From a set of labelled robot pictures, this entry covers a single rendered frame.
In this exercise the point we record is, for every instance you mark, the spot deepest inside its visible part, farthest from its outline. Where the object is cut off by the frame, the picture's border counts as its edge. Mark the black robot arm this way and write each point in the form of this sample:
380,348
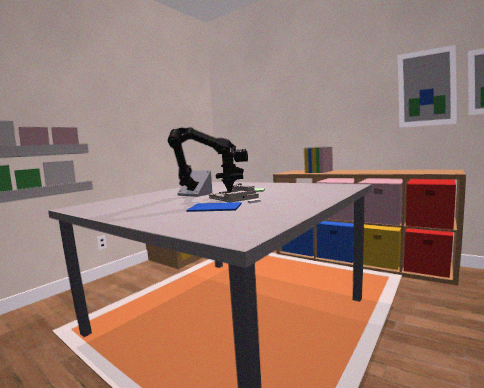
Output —
221,145

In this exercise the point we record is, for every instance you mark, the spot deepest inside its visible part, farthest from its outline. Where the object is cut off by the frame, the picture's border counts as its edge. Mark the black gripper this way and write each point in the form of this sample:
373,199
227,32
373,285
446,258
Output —
228,176

